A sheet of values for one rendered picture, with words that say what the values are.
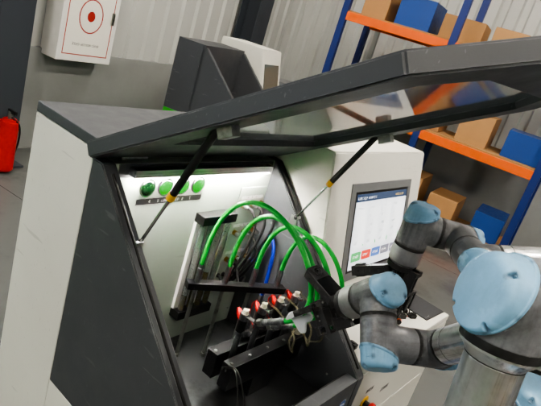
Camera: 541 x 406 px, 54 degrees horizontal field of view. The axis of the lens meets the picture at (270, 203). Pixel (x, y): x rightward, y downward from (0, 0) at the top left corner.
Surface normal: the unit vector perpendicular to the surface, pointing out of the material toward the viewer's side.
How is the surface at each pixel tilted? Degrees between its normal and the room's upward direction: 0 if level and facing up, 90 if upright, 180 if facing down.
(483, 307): 83
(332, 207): 76
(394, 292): 45
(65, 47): 90
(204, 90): 90
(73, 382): 90
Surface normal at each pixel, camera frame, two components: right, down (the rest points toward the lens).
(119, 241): -0.62, 0.07
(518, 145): -0.45, 0.16
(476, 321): -0.90, -0.33
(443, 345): -0.91, 0.12
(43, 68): 0.81, 0.40
